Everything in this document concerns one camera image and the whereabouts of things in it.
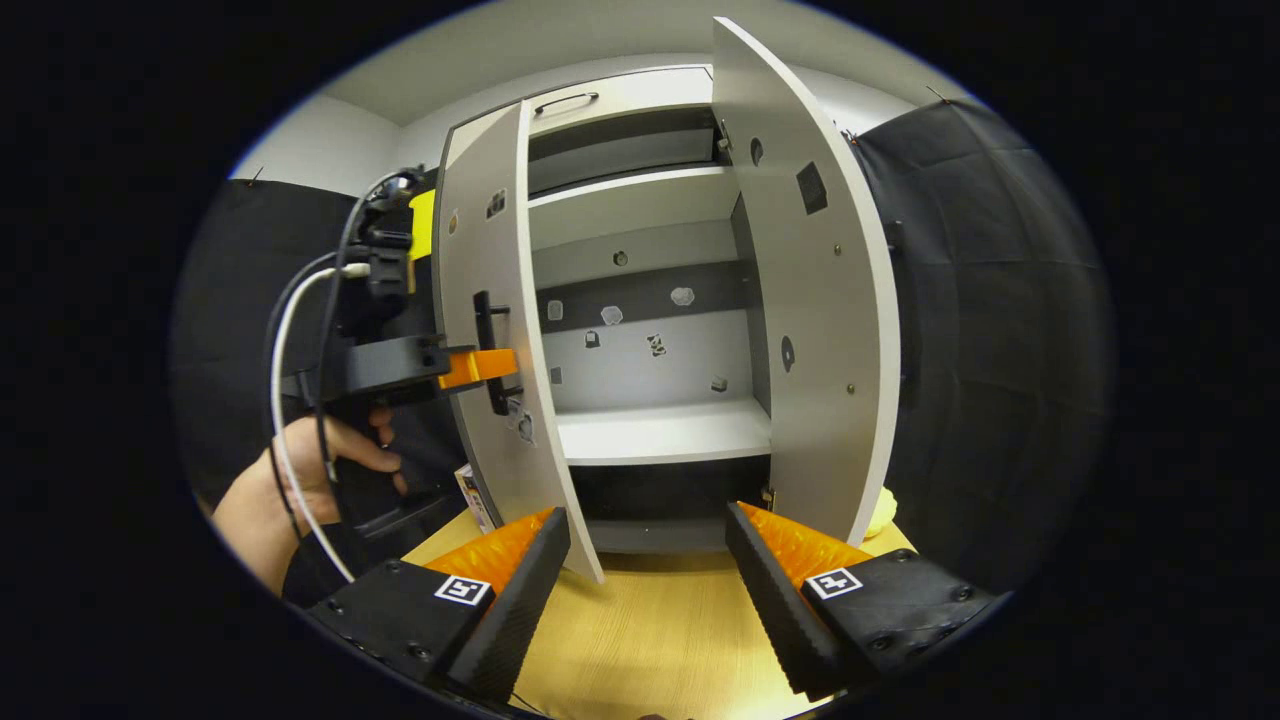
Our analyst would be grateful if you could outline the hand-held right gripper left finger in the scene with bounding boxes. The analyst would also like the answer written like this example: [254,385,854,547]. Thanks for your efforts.
[305,505,573,704]

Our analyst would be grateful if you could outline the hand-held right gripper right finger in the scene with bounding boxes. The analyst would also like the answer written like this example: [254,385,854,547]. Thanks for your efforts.
[725,500,1001,701]

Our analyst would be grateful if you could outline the cabinet door with camera sticker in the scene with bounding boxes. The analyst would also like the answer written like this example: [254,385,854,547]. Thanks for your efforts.
[432,98,606,584]

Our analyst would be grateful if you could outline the black bar door handle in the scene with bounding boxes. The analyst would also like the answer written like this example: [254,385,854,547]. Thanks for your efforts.
[472,290,523,417]

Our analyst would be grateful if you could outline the beige double-door shoe cabinet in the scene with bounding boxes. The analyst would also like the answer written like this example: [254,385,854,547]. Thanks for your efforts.
[440,62,901,556]

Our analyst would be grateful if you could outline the cabinet door with headphone sticker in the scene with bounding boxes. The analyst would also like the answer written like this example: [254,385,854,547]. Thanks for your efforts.
[710,15,903,549]

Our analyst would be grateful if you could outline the white cabinet shelf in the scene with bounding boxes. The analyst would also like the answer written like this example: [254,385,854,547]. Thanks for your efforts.
[527,165,743,251]
[555,398,773,467]

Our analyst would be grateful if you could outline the small printed carton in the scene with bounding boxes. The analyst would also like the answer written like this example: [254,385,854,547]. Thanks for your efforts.
[454,462,498,536]

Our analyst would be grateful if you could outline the yellow toy fruit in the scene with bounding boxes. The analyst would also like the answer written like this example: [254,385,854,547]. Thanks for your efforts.
[862,486,898,539]

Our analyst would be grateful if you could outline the black backdrop cloth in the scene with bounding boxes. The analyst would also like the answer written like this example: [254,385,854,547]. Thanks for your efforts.
[170,98,1116,601]

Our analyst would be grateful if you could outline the black cable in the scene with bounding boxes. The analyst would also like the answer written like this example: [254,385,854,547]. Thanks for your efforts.
[262,170,401,546]

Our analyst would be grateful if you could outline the white cable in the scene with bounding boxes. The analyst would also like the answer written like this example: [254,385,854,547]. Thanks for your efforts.
[270,262,371,584]

